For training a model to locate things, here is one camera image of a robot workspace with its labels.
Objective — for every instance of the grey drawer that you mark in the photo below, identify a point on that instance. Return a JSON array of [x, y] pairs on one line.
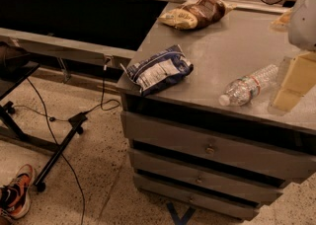
[[195, 198], [185, 174], [247, 155]]

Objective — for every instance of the brown chip bag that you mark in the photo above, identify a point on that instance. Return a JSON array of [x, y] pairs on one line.
[[198, 14]]

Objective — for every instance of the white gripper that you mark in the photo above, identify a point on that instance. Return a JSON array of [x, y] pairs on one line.
[[304, 27]]

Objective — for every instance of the blue chip bag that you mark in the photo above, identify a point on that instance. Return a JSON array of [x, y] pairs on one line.
[[160, 71]]

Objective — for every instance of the top grey drawer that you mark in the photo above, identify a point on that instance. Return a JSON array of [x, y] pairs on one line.
[[247, 155]]

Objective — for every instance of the orange black sneaker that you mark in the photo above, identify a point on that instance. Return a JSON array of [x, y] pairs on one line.
[[14, 197]]

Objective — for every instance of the grey long counter shelf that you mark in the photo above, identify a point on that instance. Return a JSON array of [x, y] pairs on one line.
[[66, 48]]

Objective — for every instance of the bottom grey drawer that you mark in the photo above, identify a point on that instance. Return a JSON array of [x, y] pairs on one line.
[[195, 198]]

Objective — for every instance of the middle grey drawer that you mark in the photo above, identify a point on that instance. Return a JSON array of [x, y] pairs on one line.
[[185, 174]]

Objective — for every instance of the clear plastic water bottle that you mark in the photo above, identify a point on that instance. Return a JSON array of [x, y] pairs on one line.
[[244, 89]]

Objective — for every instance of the grey drawer cabinet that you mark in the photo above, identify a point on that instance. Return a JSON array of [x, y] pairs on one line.
[[240, 43]]

